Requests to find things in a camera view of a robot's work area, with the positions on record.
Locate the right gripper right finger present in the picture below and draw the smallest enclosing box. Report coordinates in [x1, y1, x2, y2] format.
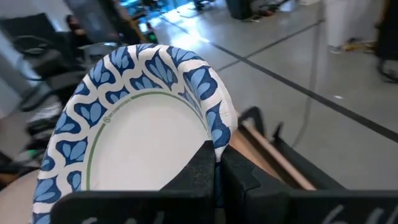
[221, 144, 398, 224]

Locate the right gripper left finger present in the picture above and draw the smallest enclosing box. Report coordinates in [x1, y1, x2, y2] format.
[50, 140, 216, 224]

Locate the blue patterned paper plate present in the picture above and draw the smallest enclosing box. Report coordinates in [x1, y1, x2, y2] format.
[32, 42, 239, 224]

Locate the black table clamp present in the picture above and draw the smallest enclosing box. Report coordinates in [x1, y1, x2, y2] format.
[238, 106, 268, 138]

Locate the black computer tower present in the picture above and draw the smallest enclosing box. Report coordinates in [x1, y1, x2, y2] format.
[225, 0, 259, 21]

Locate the long black hanging cable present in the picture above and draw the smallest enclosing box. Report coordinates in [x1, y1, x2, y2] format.
[292, 0, 324, 149]

